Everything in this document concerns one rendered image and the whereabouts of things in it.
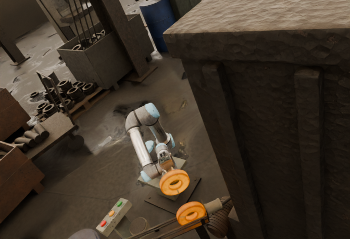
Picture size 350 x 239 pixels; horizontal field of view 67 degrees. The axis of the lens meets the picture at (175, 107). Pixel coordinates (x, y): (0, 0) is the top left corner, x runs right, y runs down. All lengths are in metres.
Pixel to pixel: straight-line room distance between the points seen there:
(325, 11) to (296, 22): 0.05
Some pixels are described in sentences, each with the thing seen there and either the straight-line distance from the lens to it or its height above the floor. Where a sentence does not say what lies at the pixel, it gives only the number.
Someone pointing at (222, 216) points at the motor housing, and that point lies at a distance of 1.68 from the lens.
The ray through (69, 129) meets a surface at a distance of 3.51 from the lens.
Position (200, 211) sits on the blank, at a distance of 1.51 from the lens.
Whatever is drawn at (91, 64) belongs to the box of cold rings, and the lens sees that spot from 4.21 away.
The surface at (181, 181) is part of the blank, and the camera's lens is 1.40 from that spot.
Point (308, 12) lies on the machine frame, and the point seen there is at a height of 1.76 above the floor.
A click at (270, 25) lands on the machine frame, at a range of 0.50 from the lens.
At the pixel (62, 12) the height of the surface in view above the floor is 1.01.
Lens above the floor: 1.96
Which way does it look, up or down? 35 degrees down
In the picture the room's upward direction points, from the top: 23 degrees counter-clockwise
